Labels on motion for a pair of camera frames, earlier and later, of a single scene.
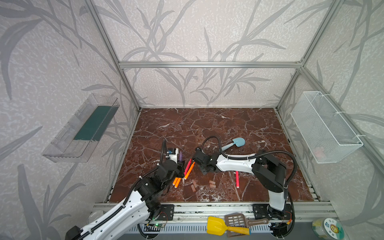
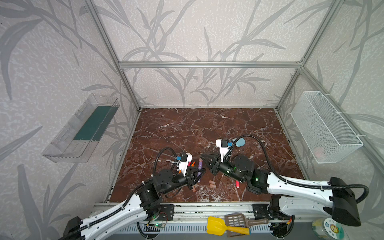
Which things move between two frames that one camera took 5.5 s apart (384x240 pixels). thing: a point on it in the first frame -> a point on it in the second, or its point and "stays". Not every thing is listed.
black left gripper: [176, 166] -> [191, 177]
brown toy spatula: [239, 220] stays
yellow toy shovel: [216, 226] stays
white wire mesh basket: [326, 136] stays
